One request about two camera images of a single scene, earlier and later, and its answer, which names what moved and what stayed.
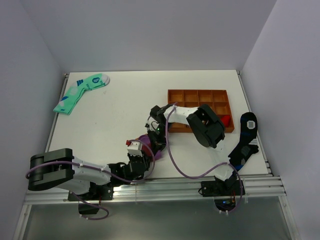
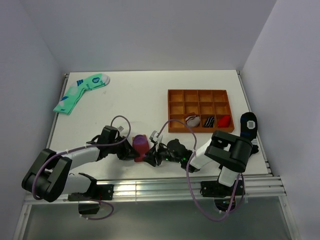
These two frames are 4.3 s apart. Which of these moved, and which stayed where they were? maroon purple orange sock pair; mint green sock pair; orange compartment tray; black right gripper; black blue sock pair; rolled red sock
Moved: black right gripper; maroon purple orange sock pair
Stayed: rolled red sock; black blue sock pair; orange compartment tray; mint green sock pair
